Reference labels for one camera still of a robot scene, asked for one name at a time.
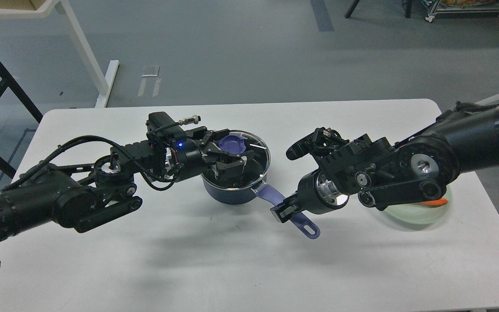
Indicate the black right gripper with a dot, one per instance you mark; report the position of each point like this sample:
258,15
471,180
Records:
315,193

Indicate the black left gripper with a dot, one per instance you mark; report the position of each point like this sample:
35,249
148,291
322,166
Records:
192,152

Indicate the glass lid purple knob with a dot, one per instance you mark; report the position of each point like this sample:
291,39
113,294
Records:
250,155

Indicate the dark blue saucepan purple handle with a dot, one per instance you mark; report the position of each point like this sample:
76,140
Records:
254,178

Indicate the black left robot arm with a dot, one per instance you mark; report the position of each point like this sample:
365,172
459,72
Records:
86,196

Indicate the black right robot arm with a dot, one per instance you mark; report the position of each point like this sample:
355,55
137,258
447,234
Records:
417,169

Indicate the pale green plate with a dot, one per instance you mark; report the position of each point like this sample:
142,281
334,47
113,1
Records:
419,214

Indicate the orange toy carrot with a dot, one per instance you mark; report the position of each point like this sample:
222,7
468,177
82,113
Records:
435,203

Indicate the black stand leg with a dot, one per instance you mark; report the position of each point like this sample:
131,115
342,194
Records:
406,4

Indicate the wheeled metal cart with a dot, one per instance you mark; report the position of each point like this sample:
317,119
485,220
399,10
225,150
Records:
468,7

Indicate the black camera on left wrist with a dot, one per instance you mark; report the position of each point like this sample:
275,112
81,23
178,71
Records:
163,125

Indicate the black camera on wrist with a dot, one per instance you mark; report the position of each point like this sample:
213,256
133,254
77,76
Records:
321,142
163,125

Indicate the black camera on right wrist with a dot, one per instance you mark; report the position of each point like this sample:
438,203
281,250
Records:
321,142

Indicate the white table frame leg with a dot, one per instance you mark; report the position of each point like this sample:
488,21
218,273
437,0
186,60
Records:
38,9

